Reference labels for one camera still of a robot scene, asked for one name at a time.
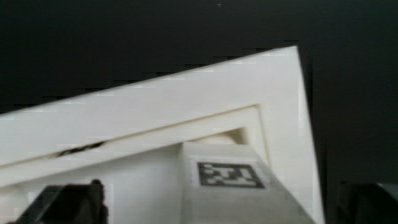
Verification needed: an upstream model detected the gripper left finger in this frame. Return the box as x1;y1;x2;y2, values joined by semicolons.
16;179;109;224

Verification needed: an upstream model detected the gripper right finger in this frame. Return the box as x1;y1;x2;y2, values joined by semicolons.
336;182;398;224

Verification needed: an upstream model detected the white square tabletop tray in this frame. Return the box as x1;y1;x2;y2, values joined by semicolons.
0;47;326;224

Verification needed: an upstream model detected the white leg with tag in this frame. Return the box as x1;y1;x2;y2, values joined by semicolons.
180;132;317;224

